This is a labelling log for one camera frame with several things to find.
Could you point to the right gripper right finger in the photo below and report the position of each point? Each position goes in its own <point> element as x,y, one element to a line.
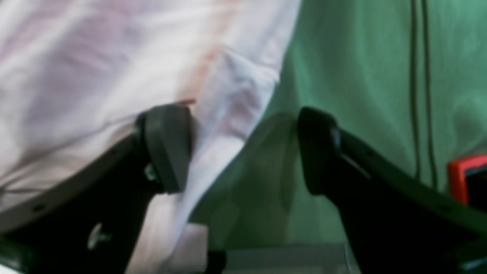
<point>394,224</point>

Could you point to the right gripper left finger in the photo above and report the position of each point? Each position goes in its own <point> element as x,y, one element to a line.
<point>90,223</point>

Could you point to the pink t-shirt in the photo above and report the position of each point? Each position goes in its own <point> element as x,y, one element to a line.
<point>76,73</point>

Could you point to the red black clamp right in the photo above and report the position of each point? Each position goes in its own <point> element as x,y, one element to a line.
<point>467,178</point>

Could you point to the green table cloth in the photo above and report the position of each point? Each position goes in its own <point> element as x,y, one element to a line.
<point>408,77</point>

